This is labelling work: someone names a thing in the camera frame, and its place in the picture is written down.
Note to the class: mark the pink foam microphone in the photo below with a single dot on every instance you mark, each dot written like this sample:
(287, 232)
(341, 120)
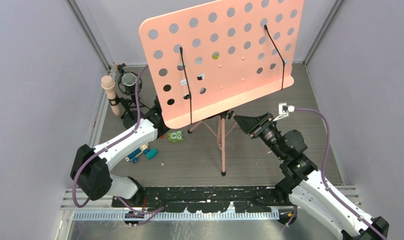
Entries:
(108, 84)

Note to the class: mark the pink music stand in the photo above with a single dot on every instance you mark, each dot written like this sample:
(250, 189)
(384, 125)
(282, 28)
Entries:
(256, 40)

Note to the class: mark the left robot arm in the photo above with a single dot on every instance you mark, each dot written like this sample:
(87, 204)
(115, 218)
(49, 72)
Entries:
(91, 170)

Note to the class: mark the black round-base microphone stand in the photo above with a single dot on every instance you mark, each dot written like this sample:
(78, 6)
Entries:
(130, 115)

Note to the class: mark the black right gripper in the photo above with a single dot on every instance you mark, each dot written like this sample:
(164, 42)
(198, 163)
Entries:
(247, 123)

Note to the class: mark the teal toy brick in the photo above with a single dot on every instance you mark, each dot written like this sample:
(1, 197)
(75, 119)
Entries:
(150, 153)

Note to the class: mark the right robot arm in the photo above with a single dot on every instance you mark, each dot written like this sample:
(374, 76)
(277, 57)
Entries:
(305, 186)

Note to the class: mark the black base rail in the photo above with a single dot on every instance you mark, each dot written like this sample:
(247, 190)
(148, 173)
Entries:
(211, 199)

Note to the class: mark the green owl number block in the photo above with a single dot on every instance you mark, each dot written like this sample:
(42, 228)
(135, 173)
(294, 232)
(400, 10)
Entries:
(176, 136)

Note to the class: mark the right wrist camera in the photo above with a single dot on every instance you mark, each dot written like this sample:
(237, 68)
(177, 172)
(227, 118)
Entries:
(283, 111)

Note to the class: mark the blue toy brick car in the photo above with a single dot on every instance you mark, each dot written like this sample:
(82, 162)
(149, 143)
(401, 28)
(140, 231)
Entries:
(134, 156)

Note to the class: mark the red toy house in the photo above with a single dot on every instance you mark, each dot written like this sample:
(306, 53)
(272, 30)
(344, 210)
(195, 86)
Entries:
(215, 55)

